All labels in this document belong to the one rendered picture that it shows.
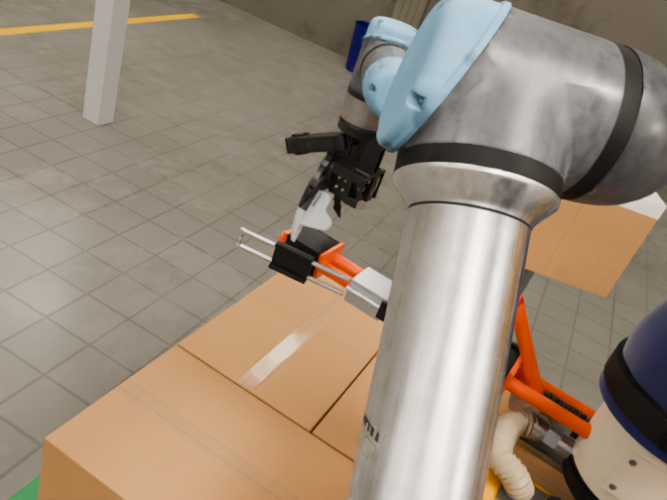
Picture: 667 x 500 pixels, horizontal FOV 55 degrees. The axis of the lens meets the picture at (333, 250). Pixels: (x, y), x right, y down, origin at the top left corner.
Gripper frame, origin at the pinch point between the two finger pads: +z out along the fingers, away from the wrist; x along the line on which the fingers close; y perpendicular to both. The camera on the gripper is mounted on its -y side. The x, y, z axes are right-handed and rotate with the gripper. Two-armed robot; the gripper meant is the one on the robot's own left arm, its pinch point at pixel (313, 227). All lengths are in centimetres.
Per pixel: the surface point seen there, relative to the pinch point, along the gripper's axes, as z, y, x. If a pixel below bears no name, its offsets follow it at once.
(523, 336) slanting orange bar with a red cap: -2.6, 37.8, -0.3
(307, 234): 2.4, -1.0, 0.8
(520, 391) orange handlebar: 4.6, 41.4, -2.2
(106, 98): 94, -221, 164
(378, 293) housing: 3.3, 15.4, -1.7
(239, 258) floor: 111, -89, 130
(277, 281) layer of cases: 57, -32, 59
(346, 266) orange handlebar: 4.3, 7.4, 1.9
